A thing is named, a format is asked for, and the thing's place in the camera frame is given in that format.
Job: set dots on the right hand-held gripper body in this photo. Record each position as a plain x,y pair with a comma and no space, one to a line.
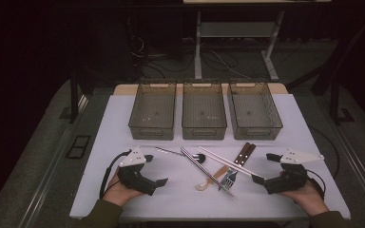
290,182

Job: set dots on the person's left hand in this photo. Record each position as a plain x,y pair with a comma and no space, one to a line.
117,193

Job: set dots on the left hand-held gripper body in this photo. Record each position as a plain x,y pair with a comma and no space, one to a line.
133,177

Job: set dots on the white metal desk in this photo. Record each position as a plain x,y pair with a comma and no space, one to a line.
237,29

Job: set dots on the person's right hand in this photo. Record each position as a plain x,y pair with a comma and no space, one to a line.
310,198

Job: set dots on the black floor socket plate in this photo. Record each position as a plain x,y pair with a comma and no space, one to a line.
77,147

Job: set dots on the aluminium floor rail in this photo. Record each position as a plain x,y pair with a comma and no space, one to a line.
53,158
361,164

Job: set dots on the black metal stand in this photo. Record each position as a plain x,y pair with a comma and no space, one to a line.
73,95
335,95

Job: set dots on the translucent brown plastic bin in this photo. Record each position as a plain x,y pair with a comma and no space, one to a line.
253,110
153,110
204,110

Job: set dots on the white table mat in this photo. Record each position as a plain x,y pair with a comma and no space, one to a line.
177,205

